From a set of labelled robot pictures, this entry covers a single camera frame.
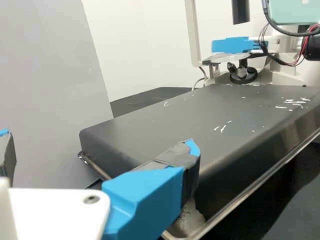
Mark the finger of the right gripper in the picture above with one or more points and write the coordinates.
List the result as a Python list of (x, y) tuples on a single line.
[(226, 46)]

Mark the cream microscope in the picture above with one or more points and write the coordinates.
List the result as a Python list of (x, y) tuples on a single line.
[(194, 37)]

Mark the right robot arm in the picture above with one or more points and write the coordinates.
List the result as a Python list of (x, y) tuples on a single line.
[(313, 47)]

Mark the black tray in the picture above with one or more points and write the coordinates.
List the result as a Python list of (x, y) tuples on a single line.
[(162, 125)]

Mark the right wrist camera phone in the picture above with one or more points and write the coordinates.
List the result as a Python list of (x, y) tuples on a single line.
[(292, 11)]

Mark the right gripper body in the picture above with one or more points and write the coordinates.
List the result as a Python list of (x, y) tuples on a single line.
[(285, 43)]

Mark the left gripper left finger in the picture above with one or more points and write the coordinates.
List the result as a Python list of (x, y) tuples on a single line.
[(6, 155)]

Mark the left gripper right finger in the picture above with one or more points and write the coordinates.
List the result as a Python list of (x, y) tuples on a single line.
[(147, 192)]

